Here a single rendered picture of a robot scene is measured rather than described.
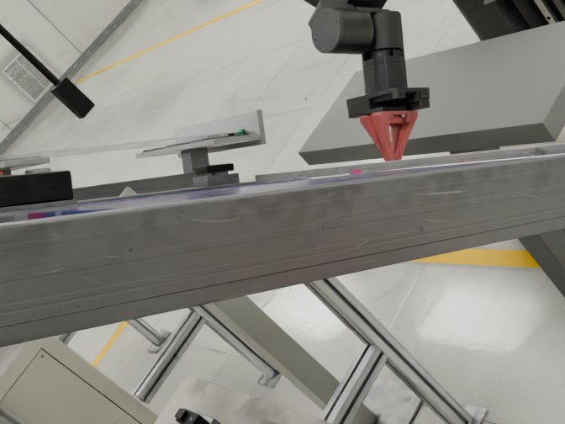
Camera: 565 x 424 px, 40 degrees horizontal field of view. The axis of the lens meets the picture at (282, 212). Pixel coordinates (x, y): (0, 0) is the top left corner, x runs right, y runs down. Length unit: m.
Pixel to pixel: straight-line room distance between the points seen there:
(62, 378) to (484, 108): 1.22
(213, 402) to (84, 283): 0.75
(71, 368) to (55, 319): 1.57
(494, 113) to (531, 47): 0.15
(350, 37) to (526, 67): 0.39
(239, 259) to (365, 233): 0.10
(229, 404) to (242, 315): 0.49
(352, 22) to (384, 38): 0.06
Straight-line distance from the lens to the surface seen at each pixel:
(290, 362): 1.68
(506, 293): 1.88
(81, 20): 9.34
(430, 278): 2.07
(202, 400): 1.19
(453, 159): 0.95
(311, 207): 0.51
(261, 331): 1.63
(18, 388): 1.97
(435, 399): 1.62
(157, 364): 2.05
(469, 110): 1.29
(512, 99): 1.25
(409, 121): 1.06
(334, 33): 1.00
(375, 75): 1.04
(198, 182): 1.27
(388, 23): 1.05
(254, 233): 0.48
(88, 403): 2.03
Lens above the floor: 1.21
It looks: 25 degrees down
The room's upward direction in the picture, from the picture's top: 44 degrees counter-clockwise
